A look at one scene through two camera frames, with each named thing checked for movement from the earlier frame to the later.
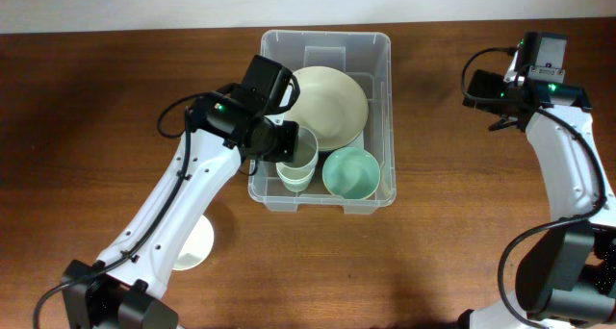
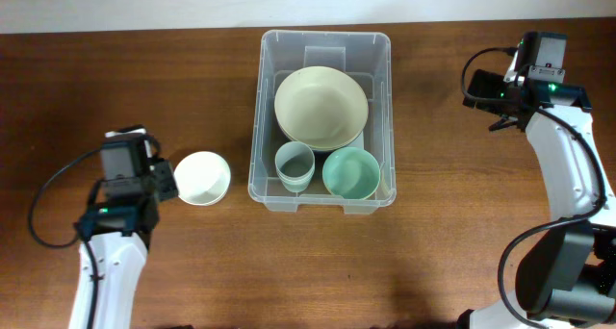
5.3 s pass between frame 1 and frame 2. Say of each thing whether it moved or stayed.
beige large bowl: stayed
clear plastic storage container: stayed
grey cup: moved
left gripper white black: moved
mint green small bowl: stayed
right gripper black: stayed
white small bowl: moved
